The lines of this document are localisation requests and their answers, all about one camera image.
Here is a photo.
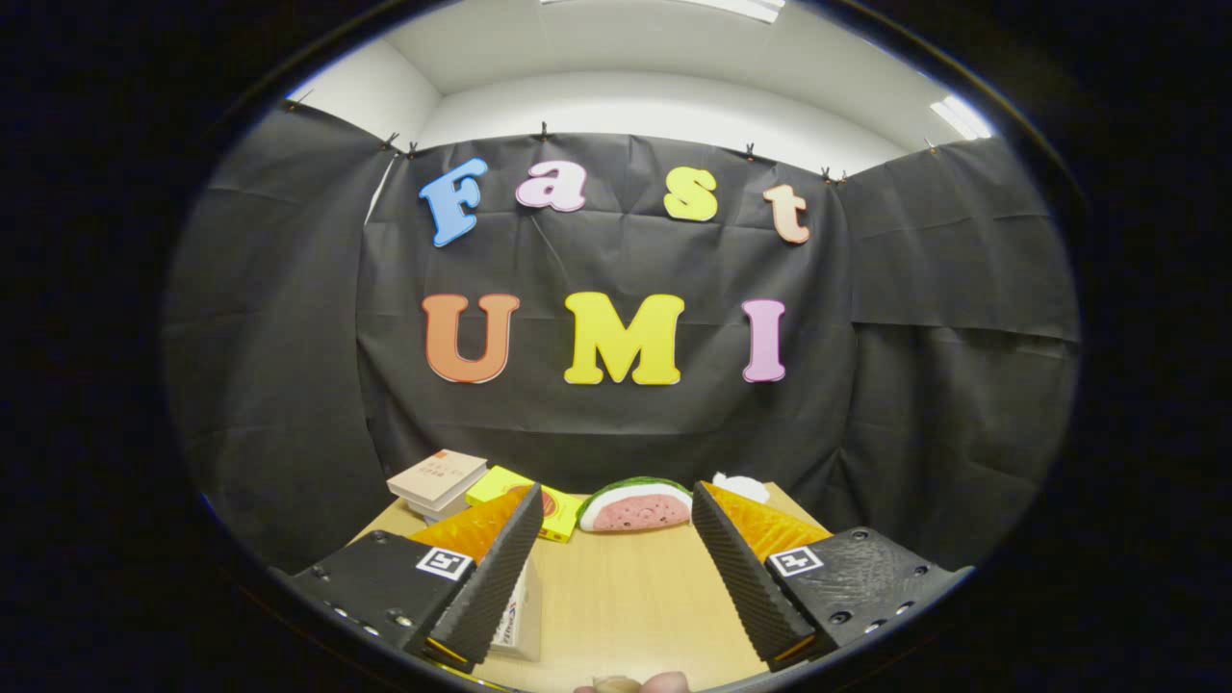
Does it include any yellow book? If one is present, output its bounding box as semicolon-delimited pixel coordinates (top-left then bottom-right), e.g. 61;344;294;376
466;466;586;545

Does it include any white plush toy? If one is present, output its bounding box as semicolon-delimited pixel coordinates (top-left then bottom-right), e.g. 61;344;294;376
712;472;772;505

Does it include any white book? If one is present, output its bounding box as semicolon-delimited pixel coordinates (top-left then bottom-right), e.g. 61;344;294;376
404;486;479;526

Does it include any cream fabric storage box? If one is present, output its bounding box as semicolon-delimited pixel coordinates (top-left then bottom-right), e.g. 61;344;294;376
488;556;544;664

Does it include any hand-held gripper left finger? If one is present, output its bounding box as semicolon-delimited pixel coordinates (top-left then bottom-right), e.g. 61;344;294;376
289;483;546;674

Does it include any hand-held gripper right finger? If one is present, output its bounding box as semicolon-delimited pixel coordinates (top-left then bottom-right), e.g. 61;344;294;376
691;480;974;673

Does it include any long ceiling light panel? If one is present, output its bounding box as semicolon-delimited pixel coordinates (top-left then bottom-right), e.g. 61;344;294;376
674;0;786;23

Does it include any watermelon slice plush toy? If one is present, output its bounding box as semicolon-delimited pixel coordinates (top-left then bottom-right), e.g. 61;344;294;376
577;477;696;534

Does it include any small ceiling light panel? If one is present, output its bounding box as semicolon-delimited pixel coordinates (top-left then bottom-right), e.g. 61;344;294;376
929;93;993;141

